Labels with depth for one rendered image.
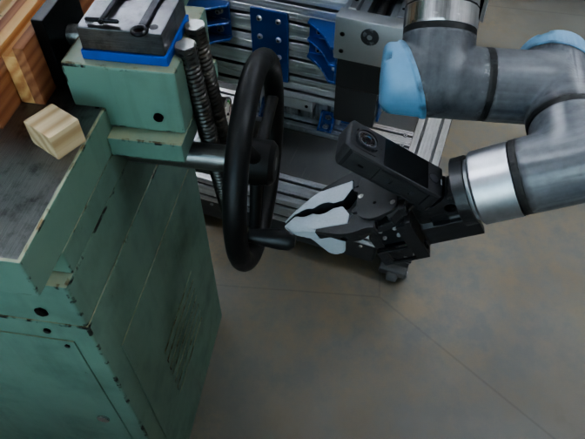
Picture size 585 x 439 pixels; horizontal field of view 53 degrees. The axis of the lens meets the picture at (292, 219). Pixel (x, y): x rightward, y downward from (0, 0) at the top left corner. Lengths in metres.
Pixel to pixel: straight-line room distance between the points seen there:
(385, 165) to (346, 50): 0.61
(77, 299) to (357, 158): 0.37
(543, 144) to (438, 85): 0.11
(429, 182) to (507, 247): 1.22
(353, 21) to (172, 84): 0.51
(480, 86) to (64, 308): 0.52
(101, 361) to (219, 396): 0.66
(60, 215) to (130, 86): 0.17
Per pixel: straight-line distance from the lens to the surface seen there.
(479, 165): 0.58
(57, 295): 0.72
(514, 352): 1.61
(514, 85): 0.62
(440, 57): 0.61
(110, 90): 0.72
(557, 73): 0.63
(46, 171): 0.68
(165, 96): 0.70
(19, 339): 0.87
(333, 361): 1.51
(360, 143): 0.56
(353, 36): 1.13
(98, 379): 0.92
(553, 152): 0.57
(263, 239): 0.69
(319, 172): 1.60
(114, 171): 0.78
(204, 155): 0.77
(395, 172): 0.57
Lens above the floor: 1.35
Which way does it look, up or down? 50 degrees down
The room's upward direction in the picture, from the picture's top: straight up
